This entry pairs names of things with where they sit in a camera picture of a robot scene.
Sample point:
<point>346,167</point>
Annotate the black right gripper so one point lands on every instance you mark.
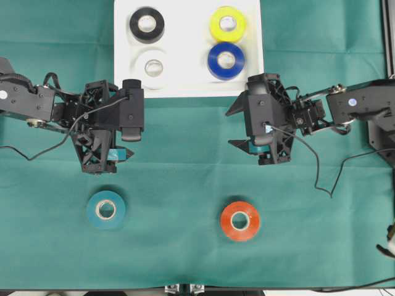
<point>287,116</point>

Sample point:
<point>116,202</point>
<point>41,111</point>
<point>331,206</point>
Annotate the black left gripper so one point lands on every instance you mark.
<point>93,143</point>

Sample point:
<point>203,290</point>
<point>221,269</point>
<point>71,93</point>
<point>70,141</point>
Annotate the blue tape roll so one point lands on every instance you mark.
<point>225,61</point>

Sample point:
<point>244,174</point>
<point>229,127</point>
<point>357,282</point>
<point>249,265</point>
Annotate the white tape roll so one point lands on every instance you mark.
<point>152,68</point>

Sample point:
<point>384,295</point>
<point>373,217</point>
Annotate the yellow tape roll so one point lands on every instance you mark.
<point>227,24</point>

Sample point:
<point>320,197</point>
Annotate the black tape roll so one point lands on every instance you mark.
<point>147,25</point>

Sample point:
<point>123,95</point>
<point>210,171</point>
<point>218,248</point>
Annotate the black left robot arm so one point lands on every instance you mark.
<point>33,104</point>

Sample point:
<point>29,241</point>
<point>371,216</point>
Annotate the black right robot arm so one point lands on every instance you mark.
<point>371,102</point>

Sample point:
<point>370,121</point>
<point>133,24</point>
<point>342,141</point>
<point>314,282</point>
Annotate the green tape roll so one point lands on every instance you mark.
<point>106,210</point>

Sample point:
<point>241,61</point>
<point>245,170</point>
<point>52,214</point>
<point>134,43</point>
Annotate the red tape roll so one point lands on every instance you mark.
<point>240,221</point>

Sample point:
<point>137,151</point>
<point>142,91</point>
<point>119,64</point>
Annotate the white plastic tray case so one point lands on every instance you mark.
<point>187,41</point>

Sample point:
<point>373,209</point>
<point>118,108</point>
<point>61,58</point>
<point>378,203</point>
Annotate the green table cloth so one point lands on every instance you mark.
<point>184,172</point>

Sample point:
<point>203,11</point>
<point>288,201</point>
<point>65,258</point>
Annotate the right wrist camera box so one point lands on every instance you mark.
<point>255,98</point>

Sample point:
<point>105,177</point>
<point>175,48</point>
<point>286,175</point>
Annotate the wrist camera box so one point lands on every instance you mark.
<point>123,111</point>
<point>255,98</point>

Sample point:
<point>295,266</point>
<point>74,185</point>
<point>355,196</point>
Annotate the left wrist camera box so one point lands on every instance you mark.
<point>123,111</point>

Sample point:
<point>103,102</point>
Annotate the metal table bracket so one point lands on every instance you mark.
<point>184,289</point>

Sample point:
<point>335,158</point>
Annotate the aluminium frame rail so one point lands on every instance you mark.
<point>388,19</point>

